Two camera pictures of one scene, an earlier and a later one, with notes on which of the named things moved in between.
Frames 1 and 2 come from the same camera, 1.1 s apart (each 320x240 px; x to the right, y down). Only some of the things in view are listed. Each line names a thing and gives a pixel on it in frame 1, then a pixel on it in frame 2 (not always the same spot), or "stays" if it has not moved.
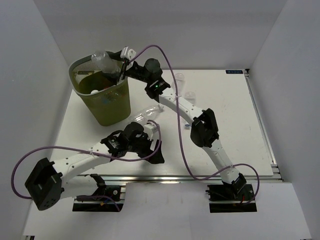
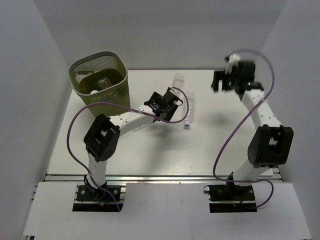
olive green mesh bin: [107, 98] stays
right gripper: [117, 55] to [218, 75]
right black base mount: [236, 196] stays
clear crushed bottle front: [105, 63] to [104, 83]
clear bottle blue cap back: [179, 78] stays
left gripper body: [142, 147] to [170, 113]
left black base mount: [106, 198] stays
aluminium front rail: [145, 179] stays
